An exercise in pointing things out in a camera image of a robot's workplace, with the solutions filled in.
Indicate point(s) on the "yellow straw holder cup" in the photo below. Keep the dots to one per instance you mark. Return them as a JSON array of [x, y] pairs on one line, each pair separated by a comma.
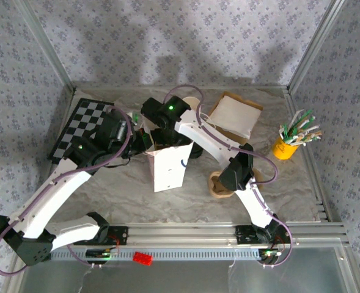
[[285, 151]]

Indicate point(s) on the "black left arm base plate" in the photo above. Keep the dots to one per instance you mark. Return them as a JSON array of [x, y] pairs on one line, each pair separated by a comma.
[[123, 235]]

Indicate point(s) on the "black coffee cup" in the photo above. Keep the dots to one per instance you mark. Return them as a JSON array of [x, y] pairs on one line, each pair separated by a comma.
[[198, 152]]

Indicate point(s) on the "black grey checkerboard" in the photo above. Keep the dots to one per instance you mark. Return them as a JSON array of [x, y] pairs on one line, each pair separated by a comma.
[[75, 128]]

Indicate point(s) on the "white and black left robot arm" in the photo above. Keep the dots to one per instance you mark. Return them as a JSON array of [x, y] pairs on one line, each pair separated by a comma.
[[51, 195]]

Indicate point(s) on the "white wrapped straw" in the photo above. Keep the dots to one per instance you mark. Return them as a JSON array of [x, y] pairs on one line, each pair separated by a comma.
[[298, 116], [312, 125]]

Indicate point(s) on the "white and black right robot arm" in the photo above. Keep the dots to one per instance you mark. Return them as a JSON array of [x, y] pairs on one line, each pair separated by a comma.
[[204, 134]]

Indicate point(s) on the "aluminium frame post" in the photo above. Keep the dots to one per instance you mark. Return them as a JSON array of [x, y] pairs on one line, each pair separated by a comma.
[[47, 45], [315, 45]]

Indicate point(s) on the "brown wrapped straw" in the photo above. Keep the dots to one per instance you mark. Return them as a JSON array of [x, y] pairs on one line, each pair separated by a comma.
[[315, 133]]

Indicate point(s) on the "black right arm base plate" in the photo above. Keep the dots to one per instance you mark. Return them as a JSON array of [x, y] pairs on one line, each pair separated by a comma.
[[242, 235]]

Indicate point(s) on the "brown pulp cup carrier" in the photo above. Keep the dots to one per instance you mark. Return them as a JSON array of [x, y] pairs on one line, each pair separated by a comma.
[[216, 190]]

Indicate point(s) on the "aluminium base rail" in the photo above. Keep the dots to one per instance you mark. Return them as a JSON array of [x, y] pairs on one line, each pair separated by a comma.
[[182, 233]]

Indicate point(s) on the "red toy brick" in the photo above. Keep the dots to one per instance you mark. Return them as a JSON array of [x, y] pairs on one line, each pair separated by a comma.
[[143, 258]]

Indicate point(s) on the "stack of white paper cups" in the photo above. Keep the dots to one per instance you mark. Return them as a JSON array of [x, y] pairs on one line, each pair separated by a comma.
[[193, 100]]

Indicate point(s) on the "white paper bag blue deer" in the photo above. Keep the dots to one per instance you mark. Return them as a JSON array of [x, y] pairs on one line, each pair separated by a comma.
[[167, 171]]

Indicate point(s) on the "brown cardboard napkin box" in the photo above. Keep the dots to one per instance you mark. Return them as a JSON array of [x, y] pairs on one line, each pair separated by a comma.
[[244, 101]]

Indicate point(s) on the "green wrapped straw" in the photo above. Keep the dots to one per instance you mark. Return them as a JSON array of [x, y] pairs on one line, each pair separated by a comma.
[[283, 129], [305, 116]]

